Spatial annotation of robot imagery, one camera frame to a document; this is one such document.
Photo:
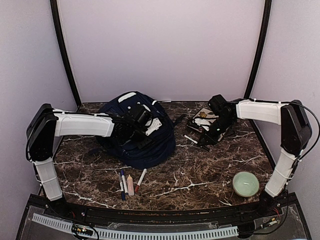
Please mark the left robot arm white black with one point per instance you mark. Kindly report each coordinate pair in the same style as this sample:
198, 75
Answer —
50, 123

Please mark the white slotted cable duct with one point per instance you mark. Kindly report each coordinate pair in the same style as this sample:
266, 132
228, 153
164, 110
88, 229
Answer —
112, 234

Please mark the grey slim pen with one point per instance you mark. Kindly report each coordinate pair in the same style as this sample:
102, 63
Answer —
123, 197

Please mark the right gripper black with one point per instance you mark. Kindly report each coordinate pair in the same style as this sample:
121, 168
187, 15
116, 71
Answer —
210, 139

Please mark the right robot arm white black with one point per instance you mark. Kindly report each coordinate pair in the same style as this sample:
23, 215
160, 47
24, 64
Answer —
295, 131

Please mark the white marker black cap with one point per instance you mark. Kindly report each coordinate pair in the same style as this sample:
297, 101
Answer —
192, 140

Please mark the right black frame post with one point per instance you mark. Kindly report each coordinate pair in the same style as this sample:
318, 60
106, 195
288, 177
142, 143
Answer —
259, 48

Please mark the left black frame post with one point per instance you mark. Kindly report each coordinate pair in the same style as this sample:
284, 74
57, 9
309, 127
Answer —
63, 52

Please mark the blue capped white pen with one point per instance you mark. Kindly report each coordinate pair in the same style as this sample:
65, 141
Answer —
124, 182

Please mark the black curved front rail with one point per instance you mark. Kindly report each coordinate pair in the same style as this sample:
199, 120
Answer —
239, 214

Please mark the small green circuit board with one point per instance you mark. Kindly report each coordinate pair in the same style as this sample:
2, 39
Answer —
81, 231

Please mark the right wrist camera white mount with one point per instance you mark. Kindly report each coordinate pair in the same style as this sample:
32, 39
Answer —
198, 124

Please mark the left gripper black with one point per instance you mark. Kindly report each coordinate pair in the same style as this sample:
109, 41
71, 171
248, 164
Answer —
143, 144

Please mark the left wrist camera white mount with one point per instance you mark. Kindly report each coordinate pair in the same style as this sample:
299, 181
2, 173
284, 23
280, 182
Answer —
155, 124

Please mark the pale green ceramic bowl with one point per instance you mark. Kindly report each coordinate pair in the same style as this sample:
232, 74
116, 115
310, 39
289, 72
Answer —
245, 184

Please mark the black frame post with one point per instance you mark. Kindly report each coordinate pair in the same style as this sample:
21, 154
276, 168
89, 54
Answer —
63, 52
259, 48

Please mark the pale peach highlighter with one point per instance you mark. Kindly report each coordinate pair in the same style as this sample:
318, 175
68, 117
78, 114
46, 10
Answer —
130, 186

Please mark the white marker red cap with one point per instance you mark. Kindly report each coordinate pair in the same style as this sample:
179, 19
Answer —
140, 181

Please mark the navy blue student backpack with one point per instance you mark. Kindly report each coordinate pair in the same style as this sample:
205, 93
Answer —
156, 148

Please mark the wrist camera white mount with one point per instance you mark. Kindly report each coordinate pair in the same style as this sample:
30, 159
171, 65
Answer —
155, 124
198, 124

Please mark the square floral ceramic plate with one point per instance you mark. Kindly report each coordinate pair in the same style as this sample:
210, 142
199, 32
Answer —
207, 117

